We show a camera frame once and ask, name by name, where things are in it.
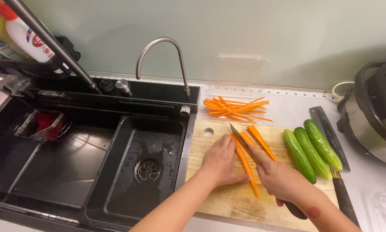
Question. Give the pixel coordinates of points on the person's left hand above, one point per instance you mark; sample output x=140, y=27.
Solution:
x=220, y=164

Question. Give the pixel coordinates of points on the green cucumber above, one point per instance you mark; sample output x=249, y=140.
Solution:
x=298, y=156
x=312, y=154
x=322, y=144

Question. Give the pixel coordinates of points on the curved steel faucet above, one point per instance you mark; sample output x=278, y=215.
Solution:
x=162, y=42

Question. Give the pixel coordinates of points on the round sink drain strainer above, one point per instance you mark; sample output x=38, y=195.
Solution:
x=147, y=170

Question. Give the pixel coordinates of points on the black kitchen sink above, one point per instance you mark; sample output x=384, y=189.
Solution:
x=67, y=167

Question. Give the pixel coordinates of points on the black round sink knob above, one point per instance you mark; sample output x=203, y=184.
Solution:
x=106, y=85

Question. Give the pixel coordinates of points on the long orange carrot slice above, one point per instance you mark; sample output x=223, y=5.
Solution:
x=248, y=170

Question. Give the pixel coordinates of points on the clear plastic tray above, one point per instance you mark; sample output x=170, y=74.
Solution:
x=212, y=119

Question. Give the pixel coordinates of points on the black and steel cooker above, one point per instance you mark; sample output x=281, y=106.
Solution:
x=370, y=112

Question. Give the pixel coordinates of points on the small orange carrot piece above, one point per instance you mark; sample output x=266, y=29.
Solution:
x=247, y=138

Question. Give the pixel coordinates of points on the steel round sink knob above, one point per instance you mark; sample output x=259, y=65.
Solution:
x=123, y=86

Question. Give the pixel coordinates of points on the person's right hand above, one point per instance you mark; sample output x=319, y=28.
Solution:
x=281, y=182

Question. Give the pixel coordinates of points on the clear plastic container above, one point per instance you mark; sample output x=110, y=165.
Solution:
x=384, y=209

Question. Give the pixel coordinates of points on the small steel sink button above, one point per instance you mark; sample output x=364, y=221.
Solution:
x=185, y=110

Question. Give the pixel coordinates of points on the wooden cutting board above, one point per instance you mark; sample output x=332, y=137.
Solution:
x=225, y=203

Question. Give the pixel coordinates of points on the straight steel faucet pipe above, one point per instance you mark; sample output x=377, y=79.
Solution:
x=51, y=40

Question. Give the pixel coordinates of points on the thick orange carrot piece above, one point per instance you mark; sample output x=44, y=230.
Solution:
x=260, y=140

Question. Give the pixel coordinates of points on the pile of carrot sticks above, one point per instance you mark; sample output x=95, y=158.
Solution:
x=236, y=109

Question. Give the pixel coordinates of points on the red scrubbing sponge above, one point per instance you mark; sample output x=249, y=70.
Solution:
x=48, y=124

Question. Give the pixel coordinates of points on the black rack with bottles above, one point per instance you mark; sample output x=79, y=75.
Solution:
x=22, y=35

